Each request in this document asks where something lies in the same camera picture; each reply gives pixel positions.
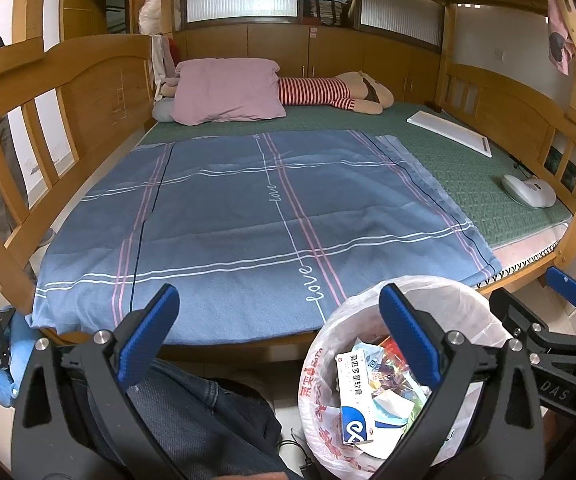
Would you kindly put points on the white flat board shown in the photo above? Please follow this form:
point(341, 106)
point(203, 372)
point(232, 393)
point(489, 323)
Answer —
point(448, 130)

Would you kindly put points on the white wall socket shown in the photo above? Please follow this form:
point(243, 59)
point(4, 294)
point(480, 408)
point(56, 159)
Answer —
point(502, 54)

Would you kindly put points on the dark printed snack wrapper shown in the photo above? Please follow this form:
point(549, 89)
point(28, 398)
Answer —
point(393, 372)

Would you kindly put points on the striped plush doll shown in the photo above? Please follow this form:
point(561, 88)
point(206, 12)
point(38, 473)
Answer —
point(313, 92)

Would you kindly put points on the grey plush cushion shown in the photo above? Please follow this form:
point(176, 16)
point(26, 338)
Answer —
point(163, 110)

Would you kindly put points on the pink hanging cloth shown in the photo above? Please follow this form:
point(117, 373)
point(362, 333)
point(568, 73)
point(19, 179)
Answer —
point(560, 35)

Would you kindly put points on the white fluffy hanging bag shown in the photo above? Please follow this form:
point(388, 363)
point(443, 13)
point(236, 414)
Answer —
point(155, 5)

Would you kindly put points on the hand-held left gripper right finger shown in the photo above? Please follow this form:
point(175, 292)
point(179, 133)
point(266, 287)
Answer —
point(410, 337)

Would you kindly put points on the beige hanging towel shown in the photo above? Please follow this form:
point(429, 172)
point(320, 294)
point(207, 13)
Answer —
point(160, 65)

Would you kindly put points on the wooden bunk bed frame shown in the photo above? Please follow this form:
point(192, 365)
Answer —
point(103, 90)

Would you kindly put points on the blue plaid blanket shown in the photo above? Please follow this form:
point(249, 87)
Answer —
point(243, 240)

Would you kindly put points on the person's leg in jeans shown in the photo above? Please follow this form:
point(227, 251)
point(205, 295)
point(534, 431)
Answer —
point(193, 410)

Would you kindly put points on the white medicine box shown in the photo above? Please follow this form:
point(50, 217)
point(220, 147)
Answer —
point(355, 385)

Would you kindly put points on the white mattress with zigzag edge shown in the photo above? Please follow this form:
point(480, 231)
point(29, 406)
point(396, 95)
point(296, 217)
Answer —
point(528, 250)

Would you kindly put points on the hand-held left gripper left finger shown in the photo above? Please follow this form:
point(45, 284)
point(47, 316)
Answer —
point(150, 337)

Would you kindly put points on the white trash bin with liner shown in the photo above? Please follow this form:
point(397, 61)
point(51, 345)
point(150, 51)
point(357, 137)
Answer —
point(343, 315)

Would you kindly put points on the pink pillow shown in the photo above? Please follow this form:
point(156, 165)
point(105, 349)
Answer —
point(228, 92)

